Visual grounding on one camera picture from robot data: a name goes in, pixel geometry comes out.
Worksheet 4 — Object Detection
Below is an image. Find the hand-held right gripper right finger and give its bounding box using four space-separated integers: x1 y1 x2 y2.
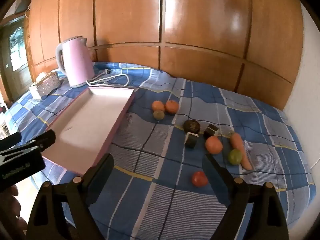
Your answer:
202 153 290 240

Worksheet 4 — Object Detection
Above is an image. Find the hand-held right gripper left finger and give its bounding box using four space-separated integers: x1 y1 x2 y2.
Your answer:
26 153 115 240

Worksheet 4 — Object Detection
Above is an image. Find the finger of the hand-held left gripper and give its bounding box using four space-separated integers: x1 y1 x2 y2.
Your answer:
25 129 56 153
0 132 22 151

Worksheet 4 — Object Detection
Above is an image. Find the red tomato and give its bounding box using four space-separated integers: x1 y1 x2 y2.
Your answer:
191 171 209 187

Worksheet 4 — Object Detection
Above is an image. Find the green round fruit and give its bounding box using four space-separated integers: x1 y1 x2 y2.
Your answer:
227 149 242 166

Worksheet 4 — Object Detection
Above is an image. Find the smooth orange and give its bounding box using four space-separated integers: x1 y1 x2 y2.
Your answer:
205 136 223 155
152 100 165 112

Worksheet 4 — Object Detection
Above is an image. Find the dark-skinned cut root piece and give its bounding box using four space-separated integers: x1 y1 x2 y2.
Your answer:
203 124 220 138
184 132 199 149

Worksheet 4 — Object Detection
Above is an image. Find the carrot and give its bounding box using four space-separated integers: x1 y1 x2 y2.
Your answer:
229 132 253 170

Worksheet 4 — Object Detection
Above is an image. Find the pink rectangular tray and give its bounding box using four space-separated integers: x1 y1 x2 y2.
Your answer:
42 86 136 177

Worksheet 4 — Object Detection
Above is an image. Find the dark round fruit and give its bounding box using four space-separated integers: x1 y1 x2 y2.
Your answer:
182 119 200 135

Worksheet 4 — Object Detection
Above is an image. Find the orange with stem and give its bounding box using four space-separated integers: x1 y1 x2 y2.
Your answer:
165 100 179 115

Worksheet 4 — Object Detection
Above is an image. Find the person's left hand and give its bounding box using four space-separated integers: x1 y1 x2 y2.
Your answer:
6 184 28 233

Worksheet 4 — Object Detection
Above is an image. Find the blue checkered bed sheet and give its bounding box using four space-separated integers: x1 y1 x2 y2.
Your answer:
5 61 316 240

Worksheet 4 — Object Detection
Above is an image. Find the silver patterned tissue box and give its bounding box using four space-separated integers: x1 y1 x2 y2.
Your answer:
29 71 60 98

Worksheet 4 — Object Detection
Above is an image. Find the wooden doorway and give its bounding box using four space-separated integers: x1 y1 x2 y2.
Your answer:
0 17 32 100

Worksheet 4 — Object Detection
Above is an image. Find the kettle base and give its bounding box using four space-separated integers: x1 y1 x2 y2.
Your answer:
68 79 96 88

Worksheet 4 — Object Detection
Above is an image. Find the pink electric kettle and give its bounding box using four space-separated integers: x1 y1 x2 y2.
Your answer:
55 35 95 84

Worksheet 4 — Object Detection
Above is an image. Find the wooden wardrobe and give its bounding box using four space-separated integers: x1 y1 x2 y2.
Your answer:
25 0 304 110

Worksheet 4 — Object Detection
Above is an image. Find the white power cable with plug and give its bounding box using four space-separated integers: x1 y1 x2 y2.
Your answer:
86 68 130 87

